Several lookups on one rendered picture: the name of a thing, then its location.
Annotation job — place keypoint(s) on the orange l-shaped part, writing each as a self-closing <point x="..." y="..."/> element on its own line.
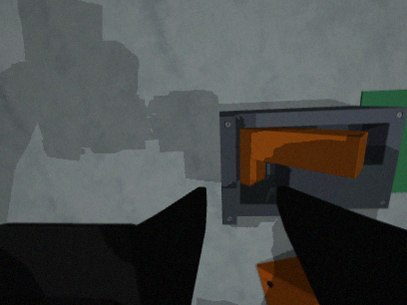
<point x="329" y="151"/>

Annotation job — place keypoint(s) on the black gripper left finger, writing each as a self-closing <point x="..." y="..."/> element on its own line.
<point x="155" y="262"/>

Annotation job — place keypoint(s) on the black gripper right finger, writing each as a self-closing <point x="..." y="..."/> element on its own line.
<point x="347" y="258"/>

